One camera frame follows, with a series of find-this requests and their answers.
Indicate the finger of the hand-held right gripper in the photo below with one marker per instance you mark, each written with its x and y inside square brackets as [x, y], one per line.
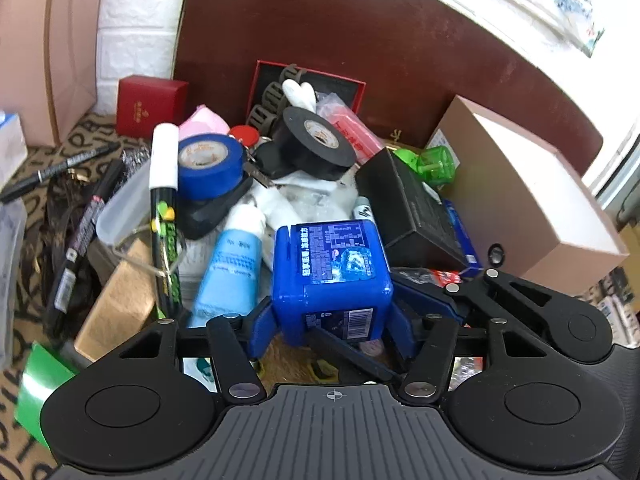
[430, 295]
[350, 357]

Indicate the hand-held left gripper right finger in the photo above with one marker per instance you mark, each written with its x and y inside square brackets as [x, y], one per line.
[402, 332]

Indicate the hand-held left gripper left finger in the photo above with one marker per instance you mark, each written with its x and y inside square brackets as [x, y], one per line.
[262, 327]

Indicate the light blue cream tube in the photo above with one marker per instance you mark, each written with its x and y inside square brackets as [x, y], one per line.
[230, 270]

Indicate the blue plastic cube container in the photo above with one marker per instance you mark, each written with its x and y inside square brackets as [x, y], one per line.
[330, 280]

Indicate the flat blue box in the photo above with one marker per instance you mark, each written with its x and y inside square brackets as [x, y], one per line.
[462, 240]

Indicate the black cardboard box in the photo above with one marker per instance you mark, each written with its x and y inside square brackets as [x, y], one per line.
[415, 210]

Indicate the grey capped marker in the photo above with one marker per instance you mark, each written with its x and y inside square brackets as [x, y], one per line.
[362, 207]

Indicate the black plastic object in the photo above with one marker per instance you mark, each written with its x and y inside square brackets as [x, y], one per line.
[210, 212]

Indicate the pink cardboard box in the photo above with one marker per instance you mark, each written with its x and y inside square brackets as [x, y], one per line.
[525, 210]

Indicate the green plastic bottle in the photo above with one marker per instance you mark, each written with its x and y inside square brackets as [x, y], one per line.
[430, 165]

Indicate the white patterned plastic bag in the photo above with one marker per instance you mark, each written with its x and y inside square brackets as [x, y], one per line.
[310, 195]

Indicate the kraft brown box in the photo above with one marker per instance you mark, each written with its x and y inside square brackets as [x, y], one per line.
[120, 310]

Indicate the white capped black marker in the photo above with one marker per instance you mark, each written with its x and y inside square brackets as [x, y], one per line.
[165, 200]

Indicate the black key fob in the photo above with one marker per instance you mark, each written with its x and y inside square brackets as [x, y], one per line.
[270, 159]

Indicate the blue tape roll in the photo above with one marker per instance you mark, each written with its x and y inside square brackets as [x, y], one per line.
[207, 167]

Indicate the red white packet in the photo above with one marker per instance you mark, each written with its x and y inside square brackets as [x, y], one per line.
[355, 135]

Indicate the translucent plastic cap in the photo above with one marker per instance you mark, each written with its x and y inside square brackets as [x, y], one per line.
[122, 205]

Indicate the black tape roll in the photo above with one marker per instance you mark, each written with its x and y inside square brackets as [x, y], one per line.
[310, 145]

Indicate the black marker with label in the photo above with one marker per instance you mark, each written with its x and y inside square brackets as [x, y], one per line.
[80, 250]

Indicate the pink soft item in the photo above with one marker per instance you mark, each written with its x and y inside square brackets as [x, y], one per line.
[202, 122]

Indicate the dark red framed box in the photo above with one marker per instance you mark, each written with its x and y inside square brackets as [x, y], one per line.
[345, 90]

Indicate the grey hair claw clip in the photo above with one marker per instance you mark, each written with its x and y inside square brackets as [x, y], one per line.
[267, 102]

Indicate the green box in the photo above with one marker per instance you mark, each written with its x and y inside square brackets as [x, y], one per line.
[42, 390]

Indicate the white bunny ear item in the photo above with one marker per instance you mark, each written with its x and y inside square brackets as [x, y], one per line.
[299, 94]

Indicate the small red box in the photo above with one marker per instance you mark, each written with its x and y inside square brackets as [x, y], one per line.
[150, 105]

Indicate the clear plastic case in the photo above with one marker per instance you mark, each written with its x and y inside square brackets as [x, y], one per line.
[9, 285]

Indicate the thin black marker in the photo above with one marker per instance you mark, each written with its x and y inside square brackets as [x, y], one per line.
[55, 172]

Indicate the brown wooden board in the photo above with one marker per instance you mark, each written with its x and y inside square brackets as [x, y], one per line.
[350, 20]

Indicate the blue floral tissue pack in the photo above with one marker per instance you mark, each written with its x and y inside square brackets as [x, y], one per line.
[11, 147]

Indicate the pink paper shopping bag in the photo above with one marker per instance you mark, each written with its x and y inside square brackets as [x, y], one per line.
[45, 50]

